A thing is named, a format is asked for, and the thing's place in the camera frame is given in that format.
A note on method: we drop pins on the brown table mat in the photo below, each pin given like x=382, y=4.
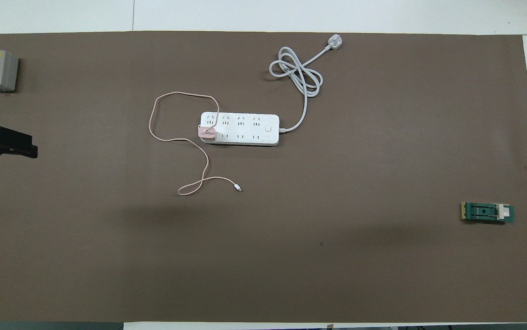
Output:
x=291, y=252

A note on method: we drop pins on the white power strip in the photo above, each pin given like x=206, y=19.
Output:
x=245, y=130

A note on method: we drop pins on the pink charger adapter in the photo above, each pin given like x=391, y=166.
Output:
x=207, y=132

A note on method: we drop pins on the green knife switch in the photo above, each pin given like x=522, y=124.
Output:
x=485, y=213

